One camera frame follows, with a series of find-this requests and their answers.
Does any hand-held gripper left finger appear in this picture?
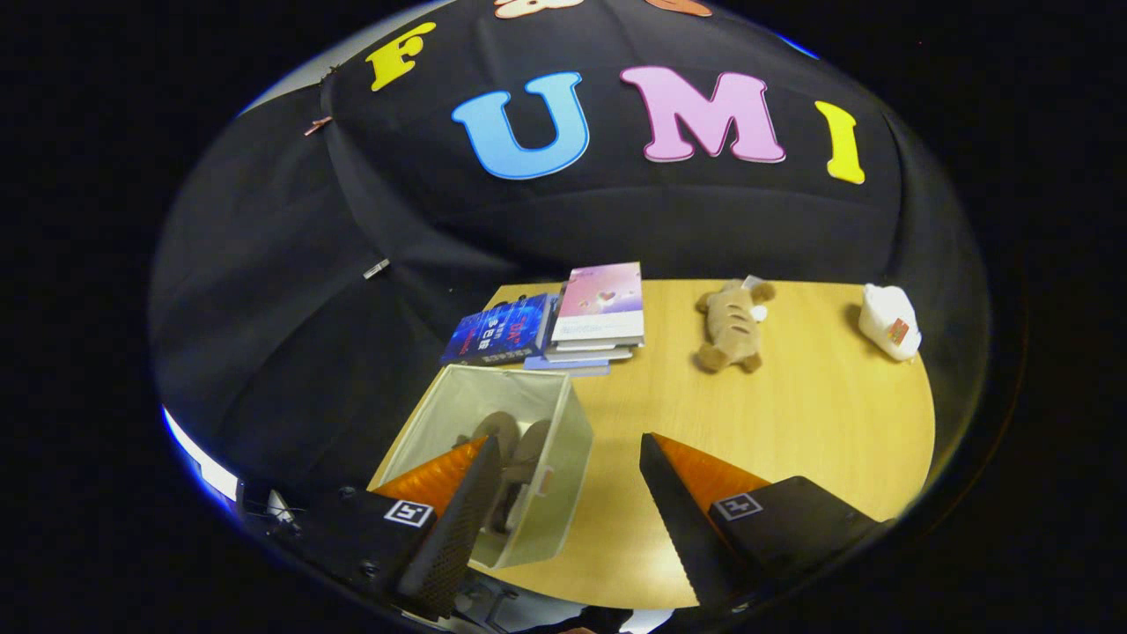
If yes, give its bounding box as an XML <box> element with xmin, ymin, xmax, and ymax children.
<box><xmin>291</xmin><ymin>434</ymin><xmax>505</xmax><ymax>622</ymax></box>

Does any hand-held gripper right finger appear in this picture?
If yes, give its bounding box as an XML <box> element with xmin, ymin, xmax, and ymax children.
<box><xmin>639</xmin><ymin>431</ymin><xmax>886</xmax><ymax>613</ymax></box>

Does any brown fuzzy shoe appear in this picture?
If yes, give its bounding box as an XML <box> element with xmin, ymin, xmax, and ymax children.
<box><xmin>453</xmin><ymin>411</ymin><xmax>521</xmax><ymax>468</ymax></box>
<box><xmin>489</xmin><ymin>419</ymin><xmax>554</xmax><ymax>534</ymax></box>

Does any green fabric storage box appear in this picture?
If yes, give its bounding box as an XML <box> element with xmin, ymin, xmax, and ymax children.
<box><xmin>368</xmin><ymin>364</ymin><xmax>596</xmax><ymax>571</ymax></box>

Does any white book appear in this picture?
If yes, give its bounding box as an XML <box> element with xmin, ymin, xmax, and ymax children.
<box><xmin>544</xmin><ymin>339</ymin><xmax>637</xmax><ymax>363</ymax></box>

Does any pale blue book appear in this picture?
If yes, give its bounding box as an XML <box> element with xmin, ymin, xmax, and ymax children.
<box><xmin>524</xmin><ymin>354</ymin><xmax>611</xmax><ymax>378</ymax></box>

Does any brown plush toy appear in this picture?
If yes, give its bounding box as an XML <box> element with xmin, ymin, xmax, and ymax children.
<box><xmin>696</xmin><ymin>277</ymin><xmax>777</xmax><ymax>374</ymax></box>

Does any dark blue book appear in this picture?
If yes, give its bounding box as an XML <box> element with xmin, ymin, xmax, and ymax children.
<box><xmin>440</xmin><ymin>293</ymin><xmax>560</xmax><ymax>367</ymax></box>

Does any pink cover book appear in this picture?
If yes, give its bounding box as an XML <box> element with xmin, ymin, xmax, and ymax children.
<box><xmin>552</xmin><ymin>262</ymin><xmax>645</xmax><ymax>343</ymax></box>

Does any white plush toy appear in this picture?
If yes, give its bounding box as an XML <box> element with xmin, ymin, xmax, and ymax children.
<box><xmin>858</xmin><ymin>283</ymin><xmax>923</xmax><ymax>363</ymax></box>

